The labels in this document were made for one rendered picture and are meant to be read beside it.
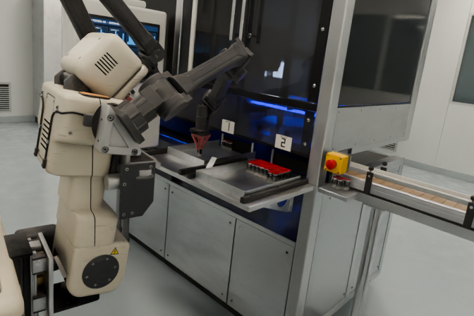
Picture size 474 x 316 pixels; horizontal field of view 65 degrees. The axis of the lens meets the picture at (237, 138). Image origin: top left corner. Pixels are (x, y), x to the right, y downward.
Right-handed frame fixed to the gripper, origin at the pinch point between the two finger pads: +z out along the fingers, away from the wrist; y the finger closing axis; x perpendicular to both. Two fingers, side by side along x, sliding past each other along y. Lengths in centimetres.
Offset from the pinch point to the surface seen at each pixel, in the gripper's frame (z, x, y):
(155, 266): 96, 43, 30
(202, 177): 3.4, -17.6, -22.5
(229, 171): 5.2, -19.1, -4.1
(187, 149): 5.8, 13.2, 9.7
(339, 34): -56, -52, 8
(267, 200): 4, -45, -22
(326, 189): 4, -58, 7
